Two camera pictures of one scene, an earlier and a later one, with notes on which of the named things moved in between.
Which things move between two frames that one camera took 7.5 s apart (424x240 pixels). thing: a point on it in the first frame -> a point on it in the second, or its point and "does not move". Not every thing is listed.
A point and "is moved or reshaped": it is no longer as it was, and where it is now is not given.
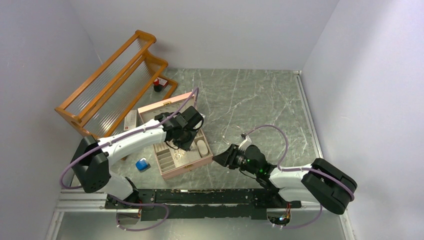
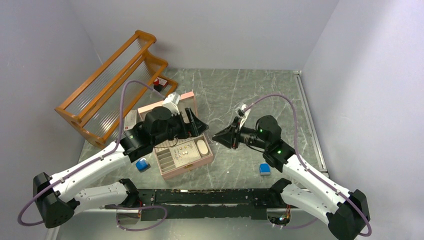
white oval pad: x=202 y=147 does not move
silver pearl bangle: x=231 y=125 is moved or reshaped
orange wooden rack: x=118 y=89 does not move
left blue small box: x=142 y=165 does not move
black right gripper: x=227 y=158 -> x=228 y=137
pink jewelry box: x=172 y=161 does not move
